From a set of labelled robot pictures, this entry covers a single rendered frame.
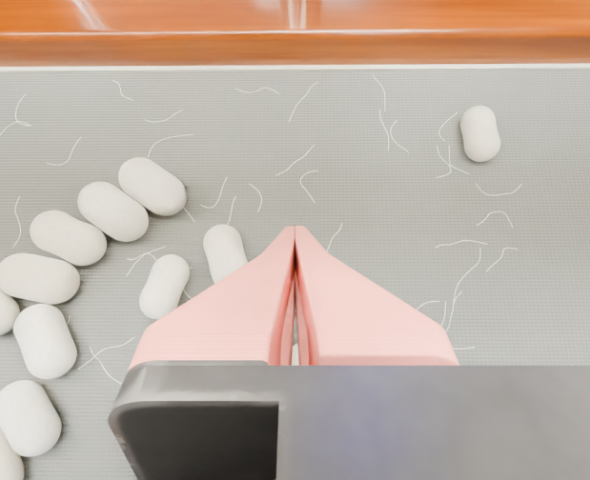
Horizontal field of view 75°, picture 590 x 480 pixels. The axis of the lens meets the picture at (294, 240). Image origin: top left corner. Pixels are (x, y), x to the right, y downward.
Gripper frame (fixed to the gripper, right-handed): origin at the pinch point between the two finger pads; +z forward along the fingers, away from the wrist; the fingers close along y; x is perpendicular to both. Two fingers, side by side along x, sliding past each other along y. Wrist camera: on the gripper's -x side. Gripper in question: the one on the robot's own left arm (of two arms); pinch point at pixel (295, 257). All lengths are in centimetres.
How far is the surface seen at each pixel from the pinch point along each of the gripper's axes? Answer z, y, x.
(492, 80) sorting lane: 14.0, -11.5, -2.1
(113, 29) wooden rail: 13.6, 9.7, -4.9
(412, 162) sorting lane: 10.1, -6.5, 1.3
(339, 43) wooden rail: 13.6, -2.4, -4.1
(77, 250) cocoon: 4.9, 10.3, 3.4
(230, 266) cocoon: 4.3, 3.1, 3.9
